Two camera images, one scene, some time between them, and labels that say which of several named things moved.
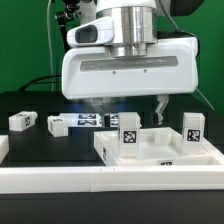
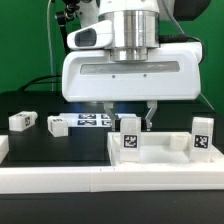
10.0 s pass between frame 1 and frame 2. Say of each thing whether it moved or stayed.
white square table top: moved
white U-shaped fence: stayed
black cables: stayed
